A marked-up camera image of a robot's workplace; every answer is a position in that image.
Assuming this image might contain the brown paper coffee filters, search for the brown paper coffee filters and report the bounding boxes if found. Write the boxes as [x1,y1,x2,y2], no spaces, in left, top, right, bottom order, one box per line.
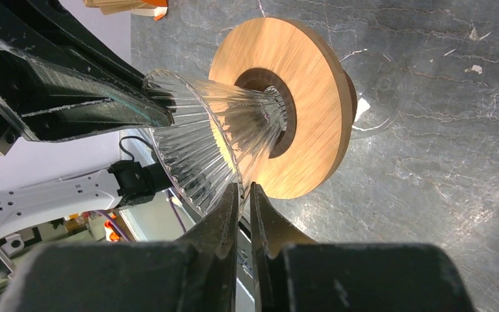
[83,0,169,21]

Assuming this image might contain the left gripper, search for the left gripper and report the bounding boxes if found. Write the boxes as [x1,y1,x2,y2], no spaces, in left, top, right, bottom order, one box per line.
[0,1,173,155]

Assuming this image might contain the clear glass dripper cone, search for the clear glass dripper cone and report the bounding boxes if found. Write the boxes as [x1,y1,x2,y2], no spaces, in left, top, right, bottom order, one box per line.
[143,69,287,215]

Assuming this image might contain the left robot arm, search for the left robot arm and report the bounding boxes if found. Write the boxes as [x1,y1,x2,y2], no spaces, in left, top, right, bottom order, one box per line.
[0,1,172,278]

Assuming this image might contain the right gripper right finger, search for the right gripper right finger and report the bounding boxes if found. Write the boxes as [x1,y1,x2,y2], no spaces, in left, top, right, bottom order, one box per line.
[250,184,474,311]

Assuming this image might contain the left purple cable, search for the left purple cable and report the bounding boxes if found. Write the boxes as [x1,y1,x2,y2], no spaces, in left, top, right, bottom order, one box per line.
[94,189,188,243]

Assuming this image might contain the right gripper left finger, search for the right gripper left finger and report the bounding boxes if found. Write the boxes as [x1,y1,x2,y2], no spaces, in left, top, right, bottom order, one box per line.
[0,183,239,311]

